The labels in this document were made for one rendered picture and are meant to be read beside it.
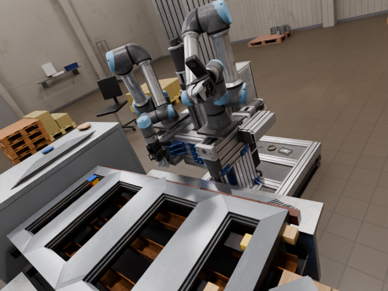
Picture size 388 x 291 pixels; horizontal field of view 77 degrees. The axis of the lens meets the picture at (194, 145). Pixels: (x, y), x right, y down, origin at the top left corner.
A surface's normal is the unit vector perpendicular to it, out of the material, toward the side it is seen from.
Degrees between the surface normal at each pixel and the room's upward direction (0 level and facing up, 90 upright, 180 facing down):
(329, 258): 0
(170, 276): 0
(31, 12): 90
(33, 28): 90
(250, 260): 0
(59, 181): 90
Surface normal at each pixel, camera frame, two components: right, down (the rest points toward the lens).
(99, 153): 0.77, 0.07
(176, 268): -0.32, -0.82
